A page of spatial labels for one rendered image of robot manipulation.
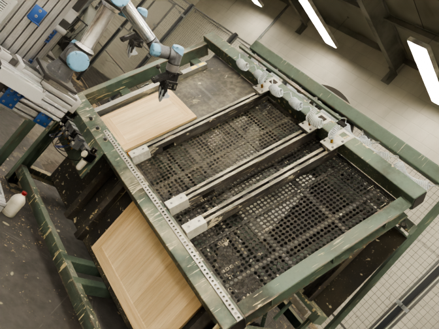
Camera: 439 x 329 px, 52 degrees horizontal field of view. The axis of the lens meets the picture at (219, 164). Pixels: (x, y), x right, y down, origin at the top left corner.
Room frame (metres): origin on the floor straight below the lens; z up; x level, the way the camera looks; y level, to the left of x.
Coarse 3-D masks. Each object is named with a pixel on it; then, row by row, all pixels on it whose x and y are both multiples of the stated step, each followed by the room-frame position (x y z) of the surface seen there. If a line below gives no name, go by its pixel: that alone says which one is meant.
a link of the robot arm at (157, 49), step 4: (152, 44) 2.60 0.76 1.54; (156, 44) 2.60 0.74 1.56; (160, 44) 2.62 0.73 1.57; (152, 48) 2.59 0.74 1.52; (156, 48) 2.59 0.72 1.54; (160, 48) 2.60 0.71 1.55; (164, 48) 2.62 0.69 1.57; (168, 48) 2.63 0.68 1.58; (152, 52) 2.59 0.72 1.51; (156, 52) 2.60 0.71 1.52; (160, 52) 2.60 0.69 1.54; (164, 52) 2.61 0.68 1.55; (168, 52) 2.63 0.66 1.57; (156, 56) 2.62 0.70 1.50; (160, 56) 2.62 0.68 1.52; (164, 56) 2.63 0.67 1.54; (168, 56) 2.64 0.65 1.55
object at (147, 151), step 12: (264, 72) 3.14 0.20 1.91; (264, 84) 3.23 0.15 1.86; (276, 84) 3.22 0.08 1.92; (252, 96) 3.20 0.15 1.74; (264, 96) 3.22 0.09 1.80; (228, 108) 3.11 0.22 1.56; (240, 108) 3.15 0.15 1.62; (204, 120) 3.02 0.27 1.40; (216, 120) 3.06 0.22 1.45; (180, 132) 2.94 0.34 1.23; (192, 132) 2.98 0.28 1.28; (144, 144) 2.87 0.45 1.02; (156, 144) 2.86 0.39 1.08; (168, 144) 2.91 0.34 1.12; (132, 156) 2.79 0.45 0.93; (144, 156) 2.84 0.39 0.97
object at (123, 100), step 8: (184, 72) 3.51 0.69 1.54; (192, 72) 3.54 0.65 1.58; (144, 88) 3.38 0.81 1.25; (152, 88) 3.39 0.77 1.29; (128, 96) 3.32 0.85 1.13; (136, 96) 3.34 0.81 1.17; (104, 104) 3.25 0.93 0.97; (112, 104) 3.25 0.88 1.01; (120, 104) 3.29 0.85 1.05; (104, 112) 3.24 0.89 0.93
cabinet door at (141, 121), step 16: (176, 96) 3.32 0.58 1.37; (112, 112) 3.22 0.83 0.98; (128, 112) 3.21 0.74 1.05; (144, 112) 3.20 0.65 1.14; (160, 112) 3.19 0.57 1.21; (176, 112) 3.19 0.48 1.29; (192, 112) 3.17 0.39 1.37; (112, 128) 3.09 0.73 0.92; (128, 128) 3.08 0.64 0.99; (144, 128) 3.07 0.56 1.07; (160, 128) 3.06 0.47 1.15; (128, 144) 2.95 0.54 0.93
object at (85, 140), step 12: (60, 120) 3.02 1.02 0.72; (72, 120) 3.08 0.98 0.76; (60, 132) 3.11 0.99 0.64; (72, 132) 2.95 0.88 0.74; (84, 132) 3.05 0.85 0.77; (72, 144) 2.89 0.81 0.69; (84, 144) 2.92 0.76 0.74; (96, 144) 2.93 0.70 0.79; (72, 156) 3.00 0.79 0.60; (84, 156) 2.81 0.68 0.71; (84, 168) 2.89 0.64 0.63
